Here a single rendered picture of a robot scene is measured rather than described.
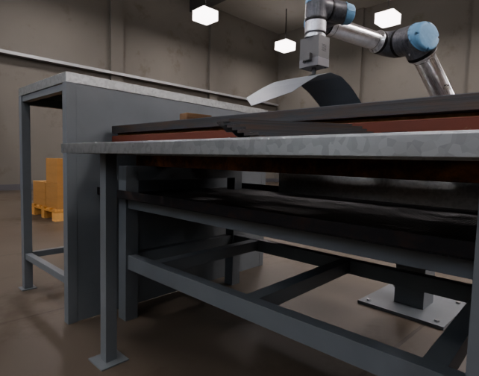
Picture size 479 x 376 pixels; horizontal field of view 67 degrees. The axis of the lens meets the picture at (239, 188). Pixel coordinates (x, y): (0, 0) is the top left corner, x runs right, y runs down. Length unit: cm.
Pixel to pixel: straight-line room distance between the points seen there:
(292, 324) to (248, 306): 16
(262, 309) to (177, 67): 959
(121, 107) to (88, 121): 17
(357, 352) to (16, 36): 853
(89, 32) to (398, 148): 911
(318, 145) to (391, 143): 10
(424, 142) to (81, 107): 142
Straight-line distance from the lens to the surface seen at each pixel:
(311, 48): 138
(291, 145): 56
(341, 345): 99
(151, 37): 1017
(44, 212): 467
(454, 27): 1077
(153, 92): 185
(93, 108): 169
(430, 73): 177
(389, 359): 95
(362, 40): 170
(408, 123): 83
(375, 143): 50
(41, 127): 871
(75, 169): 165
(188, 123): 125
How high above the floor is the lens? 71
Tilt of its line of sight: 4 degrees down
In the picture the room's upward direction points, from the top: 2 degrees clockwise
